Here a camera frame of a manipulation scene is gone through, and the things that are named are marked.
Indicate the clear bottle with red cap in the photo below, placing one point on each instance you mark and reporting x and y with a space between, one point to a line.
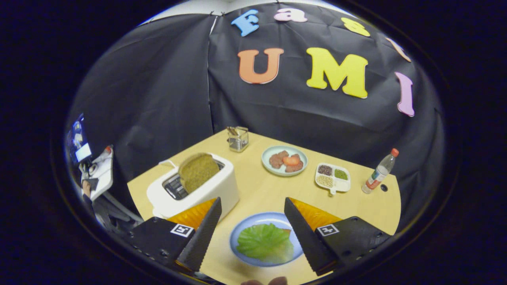
376 178

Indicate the blue plate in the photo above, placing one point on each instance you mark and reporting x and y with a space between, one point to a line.
245 225

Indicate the pile of green beans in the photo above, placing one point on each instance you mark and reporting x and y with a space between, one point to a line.
340 174

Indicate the pale green plate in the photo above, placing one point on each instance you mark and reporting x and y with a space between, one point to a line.
277 171

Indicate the red tomato slice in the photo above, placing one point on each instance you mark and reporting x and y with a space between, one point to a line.
291 160

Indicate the round brown bread slice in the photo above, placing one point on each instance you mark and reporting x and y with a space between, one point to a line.
198 172

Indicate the white divided dish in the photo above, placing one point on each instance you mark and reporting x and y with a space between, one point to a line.
341 185

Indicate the black backdrop cloth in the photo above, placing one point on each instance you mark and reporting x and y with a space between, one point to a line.
158 99

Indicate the small bottle on side desk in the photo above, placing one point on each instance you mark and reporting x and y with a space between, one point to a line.
103 153

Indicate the clear glass stick holder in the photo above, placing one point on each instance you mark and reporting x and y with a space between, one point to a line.
239 142

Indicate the brown meat slice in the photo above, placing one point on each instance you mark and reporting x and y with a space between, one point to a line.
275 161
296 168

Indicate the pile of yellow beans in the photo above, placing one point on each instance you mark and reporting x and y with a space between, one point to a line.
325 181

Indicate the pile of dark beans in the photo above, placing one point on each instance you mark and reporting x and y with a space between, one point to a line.
324 170

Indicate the computer monitor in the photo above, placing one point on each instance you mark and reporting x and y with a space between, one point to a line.
79 138

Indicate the brown wooden stick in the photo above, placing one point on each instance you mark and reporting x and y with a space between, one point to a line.
231 130

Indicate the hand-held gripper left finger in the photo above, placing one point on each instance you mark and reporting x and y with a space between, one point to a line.
204 233

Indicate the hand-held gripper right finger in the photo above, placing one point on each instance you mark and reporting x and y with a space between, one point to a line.
303 237

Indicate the green lettuce leaf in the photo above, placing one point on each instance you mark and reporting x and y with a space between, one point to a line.
263 243

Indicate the white toaster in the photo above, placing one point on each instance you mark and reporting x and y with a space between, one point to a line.
222 186

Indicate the white side desk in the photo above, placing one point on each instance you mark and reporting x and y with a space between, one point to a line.
103 174

